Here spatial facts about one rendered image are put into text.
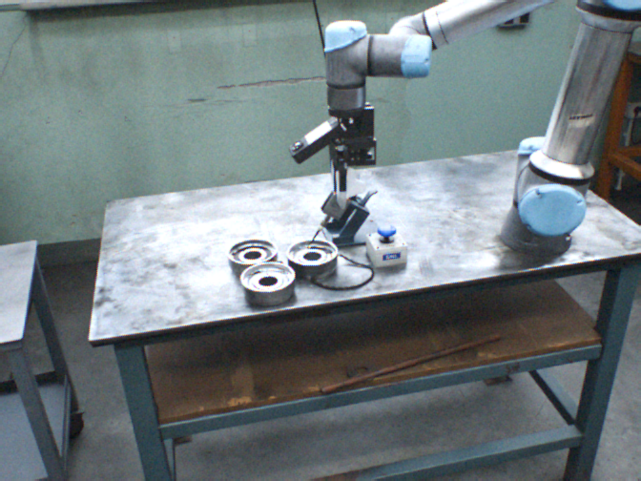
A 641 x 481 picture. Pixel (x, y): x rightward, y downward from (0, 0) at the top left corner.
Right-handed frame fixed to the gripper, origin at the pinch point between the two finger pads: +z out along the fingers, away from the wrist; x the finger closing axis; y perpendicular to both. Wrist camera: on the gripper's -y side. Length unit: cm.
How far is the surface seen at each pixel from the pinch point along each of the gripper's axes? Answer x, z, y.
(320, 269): -9.0, 10.5, -5.8
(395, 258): -7.3, 11.2, 10.4
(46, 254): 155, 87, -101
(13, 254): 42, 25, -78
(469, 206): 14.2, 13.2, 36.0
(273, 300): -16.1, 11.2, -16.6
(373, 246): -5.8, 8.7, 6.0
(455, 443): 13, 93, 38
